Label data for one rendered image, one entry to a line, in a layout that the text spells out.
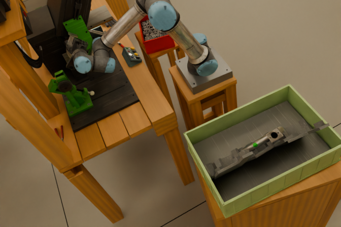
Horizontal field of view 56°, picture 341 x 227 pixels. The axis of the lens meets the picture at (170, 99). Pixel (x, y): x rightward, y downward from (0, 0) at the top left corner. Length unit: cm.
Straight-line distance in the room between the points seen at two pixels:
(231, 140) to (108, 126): 69
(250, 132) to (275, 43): 183
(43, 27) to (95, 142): 78
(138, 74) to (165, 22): 68
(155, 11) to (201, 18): 244
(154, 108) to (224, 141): 44
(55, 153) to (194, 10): 272
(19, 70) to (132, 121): 65
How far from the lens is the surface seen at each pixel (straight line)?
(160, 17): 142
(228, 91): 199
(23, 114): 151
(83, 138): 189
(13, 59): 179
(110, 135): 183
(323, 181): 170
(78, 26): 204
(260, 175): 161
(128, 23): 160
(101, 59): 159
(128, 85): 200
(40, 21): 221
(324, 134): 171
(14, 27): 164
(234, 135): 172
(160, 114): 179
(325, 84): 310
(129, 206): 259
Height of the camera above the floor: 230
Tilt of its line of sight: 49 degrees down
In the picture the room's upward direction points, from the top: 17 degrees counter-clockwise
